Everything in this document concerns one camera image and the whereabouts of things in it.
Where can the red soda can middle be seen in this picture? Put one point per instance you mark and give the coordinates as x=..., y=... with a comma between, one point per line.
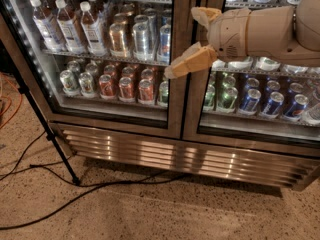
x=126, y=88

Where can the red soda can right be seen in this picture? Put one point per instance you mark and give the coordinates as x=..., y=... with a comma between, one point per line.
x=146, y=91

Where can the blue silver energy can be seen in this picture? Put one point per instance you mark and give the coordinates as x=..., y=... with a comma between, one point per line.
x=164, y=43

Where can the blue soda can left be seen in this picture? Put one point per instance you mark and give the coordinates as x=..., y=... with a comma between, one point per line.
x=250, y=102

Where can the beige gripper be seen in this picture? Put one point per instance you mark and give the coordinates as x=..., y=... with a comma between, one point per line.
x=229, y=34

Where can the silver tall can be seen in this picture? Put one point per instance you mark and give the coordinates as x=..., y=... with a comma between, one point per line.
x=142, y=42

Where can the steel fridge bottom grille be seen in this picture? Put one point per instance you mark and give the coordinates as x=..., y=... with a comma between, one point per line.
x=244, y=165

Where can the white sparkling can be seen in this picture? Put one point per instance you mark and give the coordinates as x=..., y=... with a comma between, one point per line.
x=218, y=64
x=245, y=64
x=266, y=64

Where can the red soda can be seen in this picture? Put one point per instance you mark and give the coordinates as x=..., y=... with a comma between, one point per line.
x=146, y=91
x=126, y=88
x=107, y=86

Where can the green can right fridge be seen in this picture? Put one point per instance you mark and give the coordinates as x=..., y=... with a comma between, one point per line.
x=209, y=97

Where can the white sparkling can left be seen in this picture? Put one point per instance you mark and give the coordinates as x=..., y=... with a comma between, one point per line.
x=218, y=64

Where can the tea bottle white cap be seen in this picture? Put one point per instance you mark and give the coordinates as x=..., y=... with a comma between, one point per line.
x=93, y=29
x=47, y=26
x=70, y=27

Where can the white sparkling can middle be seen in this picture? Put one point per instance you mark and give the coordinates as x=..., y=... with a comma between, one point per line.
x=245, y=64

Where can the blue soda can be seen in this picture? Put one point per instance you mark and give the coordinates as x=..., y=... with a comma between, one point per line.
x=295, y=108
x=250, y=102
x=272, y=106

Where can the middle tea bottle white cap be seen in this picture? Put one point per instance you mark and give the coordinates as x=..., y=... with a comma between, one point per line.
x=70, y=27

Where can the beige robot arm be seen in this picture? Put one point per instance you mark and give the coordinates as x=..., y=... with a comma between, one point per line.
x=287, y=34

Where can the right tea bottle white cap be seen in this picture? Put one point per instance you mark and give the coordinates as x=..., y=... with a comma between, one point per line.
x=93, y=29

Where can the glass fridge door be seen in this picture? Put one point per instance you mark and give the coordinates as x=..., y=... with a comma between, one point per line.
x=236, y=130
x=40, y=67

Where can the blue soda can middle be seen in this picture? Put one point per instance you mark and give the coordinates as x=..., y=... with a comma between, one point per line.
x=272, y=106

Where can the red soda can left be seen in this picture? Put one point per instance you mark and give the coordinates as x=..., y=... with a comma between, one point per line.
x=107, y=86

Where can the blue soda can right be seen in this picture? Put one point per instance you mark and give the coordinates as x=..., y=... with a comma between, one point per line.
x=295, y=108

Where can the white sparkling can right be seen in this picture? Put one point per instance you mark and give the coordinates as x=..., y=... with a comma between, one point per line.
x=266, y=64

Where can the gold tall can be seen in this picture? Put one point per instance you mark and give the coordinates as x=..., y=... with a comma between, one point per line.
x=119, y=40

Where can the green soda can left door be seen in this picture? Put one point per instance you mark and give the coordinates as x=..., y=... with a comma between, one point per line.
x=163, y=94

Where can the left tea bottle white cap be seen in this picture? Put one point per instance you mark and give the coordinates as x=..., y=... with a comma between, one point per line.
x=47, y=26

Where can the green white soda can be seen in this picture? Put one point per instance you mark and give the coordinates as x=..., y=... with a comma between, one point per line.
x=69, y=82

